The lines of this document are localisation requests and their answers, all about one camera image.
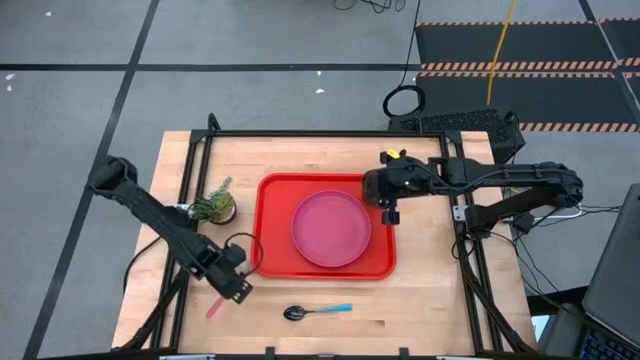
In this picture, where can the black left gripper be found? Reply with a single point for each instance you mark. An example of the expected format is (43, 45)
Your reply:
(232, 287)

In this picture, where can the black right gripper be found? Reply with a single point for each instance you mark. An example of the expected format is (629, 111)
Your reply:
(395, 180)

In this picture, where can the red plastic tray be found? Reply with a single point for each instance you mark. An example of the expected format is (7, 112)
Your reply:
(275, 250)

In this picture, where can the pink round plate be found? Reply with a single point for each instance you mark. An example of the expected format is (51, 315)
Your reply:
(331, 229)

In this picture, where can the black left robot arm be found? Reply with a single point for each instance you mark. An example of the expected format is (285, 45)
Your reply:
(150, 215)

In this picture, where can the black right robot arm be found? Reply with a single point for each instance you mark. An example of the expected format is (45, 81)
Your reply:
(525, 172)

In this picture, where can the yellow tag on right gripper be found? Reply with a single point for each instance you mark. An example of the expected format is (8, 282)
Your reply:
(394, 154)

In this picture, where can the small potted green plant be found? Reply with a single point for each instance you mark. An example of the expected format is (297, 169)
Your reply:
(217, 205)

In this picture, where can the black perforated computer case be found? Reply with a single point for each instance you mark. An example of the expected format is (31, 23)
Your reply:
(465, 122)

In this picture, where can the black hazard-striped floor mat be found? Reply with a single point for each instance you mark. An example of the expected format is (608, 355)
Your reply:
(550, 42)

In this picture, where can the grey rounded object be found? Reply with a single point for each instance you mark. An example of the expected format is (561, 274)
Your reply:
(562, 335)

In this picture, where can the grey laptop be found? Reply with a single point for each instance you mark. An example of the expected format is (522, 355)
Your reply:
(615, 260)

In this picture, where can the black metal table frame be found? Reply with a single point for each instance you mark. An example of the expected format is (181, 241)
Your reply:
(320, 133)

